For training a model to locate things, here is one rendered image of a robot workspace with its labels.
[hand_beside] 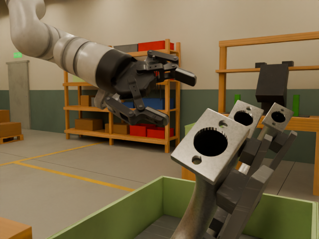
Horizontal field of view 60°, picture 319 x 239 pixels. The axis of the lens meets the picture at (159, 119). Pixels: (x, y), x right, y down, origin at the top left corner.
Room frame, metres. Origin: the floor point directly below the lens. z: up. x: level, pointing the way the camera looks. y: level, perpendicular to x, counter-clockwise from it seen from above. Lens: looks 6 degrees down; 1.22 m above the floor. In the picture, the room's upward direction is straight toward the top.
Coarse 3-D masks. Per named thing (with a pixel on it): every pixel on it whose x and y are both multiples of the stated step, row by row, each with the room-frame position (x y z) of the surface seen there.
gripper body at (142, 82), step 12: (108, 60) 0.46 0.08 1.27; (120, 60) 0.46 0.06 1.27; (132, 60) 0.49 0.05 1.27; (96, 72) 0.46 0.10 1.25; (108, 72) 0.45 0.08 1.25; (120, 72) 0.47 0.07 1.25; (132, 72) 0.47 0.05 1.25; (108, 84) 0.46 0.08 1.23; (120, 84) 0.46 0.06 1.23; (144, 84) 0.45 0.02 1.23; (132, 96) 0.46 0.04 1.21; (144, 96) 0.46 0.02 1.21
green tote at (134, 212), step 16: (160, 176) 0.81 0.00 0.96; (144, 192) 0.72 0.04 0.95; (160, 192) 0.79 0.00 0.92; (176, 192) 0.79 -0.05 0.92; (192, 192) 0.76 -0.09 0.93; (112, 208) 0.60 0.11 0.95; (128, 208) 0.65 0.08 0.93; (144, 208) 0.72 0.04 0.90; (160, 208) 0.79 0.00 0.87; (176, 208) 0.79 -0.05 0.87; (256, 208) 0.67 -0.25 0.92; (272, 208) 0.65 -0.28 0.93; (288, 208) 0.64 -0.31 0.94; (304, 208) 0.62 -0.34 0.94; (80, 224) 0.52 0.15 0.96; (96, 224) 0.55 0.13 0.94; (112, 224) 0.60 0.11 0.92; (128, 224) 0.65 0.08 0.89; (144, 224) 0.72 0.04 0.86; (256, 224) 0.67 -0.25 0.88; (272, 224) 0.65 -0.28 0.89; (288, 224) 0.64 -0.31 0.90; (304, 224) 0.62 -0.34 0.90
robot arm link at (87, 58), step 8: (80, 48) 0.49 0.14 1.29; (88, 48) 0.48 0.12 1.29; (96, 48) 0.48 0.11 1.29; (104, 48) 0.48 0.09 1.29; (112, 48) 0.49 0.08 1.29; (80, 56) 0.48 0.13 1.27; (88, 56) 0.47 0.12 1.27; (96, 56) 0.47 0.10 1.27; (80, 64) 0.48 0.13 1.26; (88, 64) 0.47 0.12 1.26; (96, 64) 0.46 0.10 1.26; (80, 72) 0.48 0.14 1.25; (88, 72) 0.47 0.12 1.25; (88, 80) 0.48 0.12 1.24; (96, 96) 0.52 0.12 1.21; (104, 96) 0.52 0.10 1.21; (112, 96) 0.54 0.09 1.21; (96, 104) 0.52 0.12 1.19; (104, 104) 0.53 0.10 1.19
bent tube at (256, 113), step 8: (240, 104) 0.40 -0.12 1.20; (248, 104) 0.40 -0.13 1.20; (232, 112) 0.39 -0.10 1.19; (240, 112) 0.39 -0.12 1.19; (248, 112) 0.39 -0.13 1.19; (256, 112) 0.39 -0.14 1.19; (240, 120) 0.41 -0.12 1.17; (248, 120) 0.40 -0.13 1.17; (256, 120) 0.38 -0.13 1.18; (248, 136) 0.36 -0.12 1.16; (240, 152) 0.43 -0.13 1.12; (232, 160) 0.44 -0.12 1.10
